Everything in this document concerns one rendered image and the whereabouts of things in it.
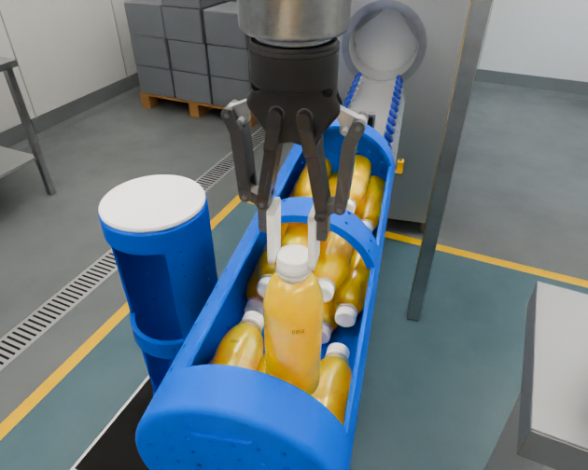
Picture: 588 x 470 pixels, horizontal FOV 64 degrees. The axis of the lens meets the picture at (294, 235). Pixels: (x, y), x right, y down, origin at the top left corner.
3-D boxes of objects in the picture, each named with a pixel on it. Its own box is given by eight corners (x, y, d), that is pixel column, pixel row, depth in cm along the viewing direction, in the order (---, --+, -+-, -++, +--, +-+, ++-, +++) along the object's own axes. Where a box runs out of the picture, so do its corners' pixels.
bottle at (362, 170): (339, 168, 124) (326, 205, 109) (356, 149, 119) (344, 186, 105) (360, 184, 125) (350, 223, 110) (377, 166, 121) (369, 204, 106)
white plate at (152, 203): (124, 171, 138) (125, 174, 139) (78, 225, 116) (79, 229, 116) (217, 176, 135) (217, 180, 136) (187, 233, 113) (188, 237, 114)
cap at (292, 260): (274, 261, 54) (273, 248, 53) (307, 258, 55) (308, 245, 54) (278, 283, 51) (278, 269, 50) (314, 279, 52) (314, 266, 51)
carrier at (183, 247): (170, 363, 191) (144, 427, 168) (124, 173, 139) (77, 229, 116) (239, 370, 188) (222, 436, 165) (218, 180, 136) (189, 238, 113)
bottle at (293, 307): (263, 361, 66) (259, 253, 55) (313, 355, 67) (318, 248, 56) (269, 403, 60) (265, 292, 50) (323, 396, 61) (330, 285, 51)
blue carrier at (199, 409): (395, 210, 133) (394, 114, 117) (351, 549, 65) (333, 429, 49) (298, 208, 141) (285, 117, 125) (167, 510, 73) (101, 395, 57)
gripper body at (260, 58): (352, 26, 40) (345, 128, 46) (258, 20, 42) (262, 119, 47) (337, 49, 34) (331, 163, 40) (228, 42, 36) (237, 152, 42)
